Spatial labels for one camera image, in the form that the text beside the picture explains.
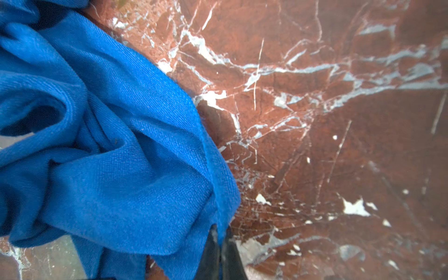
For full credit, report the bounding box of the blue towel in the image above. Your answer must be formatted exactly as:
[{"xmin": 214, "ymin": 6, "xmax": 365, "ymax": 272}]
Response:
[{"xmin": 1, "ymin": 1, "xmax": 240, "ymax": 280}]

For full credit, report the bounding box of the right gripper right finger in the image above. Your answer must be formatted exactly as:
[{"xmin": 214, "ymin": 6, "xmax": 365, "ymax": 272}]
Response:
[{"xmin": 220, "ymin": 227, "xmax": 248, "ymax": 280}]

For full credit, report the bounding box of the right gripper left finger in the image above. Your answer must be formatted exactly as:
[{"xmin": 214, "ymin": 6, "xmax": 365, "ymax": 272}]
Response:
[{"xmin": 194, "ymin": 224, "xmax": 220, "ymax": 280}]

